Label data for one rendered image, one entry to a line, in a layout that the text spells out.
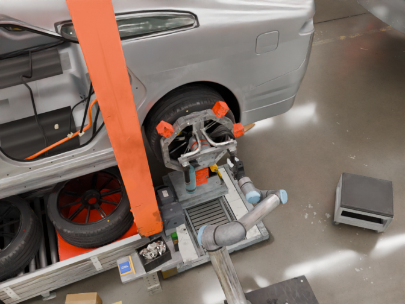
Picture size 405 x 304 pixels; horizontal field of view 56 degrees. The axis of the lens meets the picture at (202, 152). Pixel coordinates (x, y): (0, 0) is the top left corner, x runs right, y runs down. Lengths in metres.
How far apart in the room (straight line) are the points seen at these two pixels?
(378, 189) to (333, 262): 0.69
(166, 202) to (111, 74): 1.56
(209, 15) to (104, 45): 0.94
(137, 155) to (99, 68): 0.59
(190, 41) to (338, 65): 3.03
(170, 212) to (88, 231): 0.61
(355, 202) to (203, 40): 1.74
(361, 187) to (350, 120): 1.22
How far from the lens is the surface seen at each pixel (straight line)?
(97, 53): 1.66
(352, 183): 3.36
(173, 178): 3.39
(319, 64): 5.10
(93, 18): 1.59
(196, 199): 3.31
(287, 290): 2.82
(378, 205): 3.30
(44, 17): 2.29
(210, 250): 2.22
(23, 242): 3.05
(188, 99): 2.64
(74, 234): 2.94
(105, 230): 2.90
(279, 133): 4.08
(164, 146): 2.64
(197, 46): 2.43
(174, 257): 2.73
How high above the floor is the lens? 2.88
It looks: 48 degrees down
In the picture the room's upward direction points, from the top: 3 degrees counter-clockwise
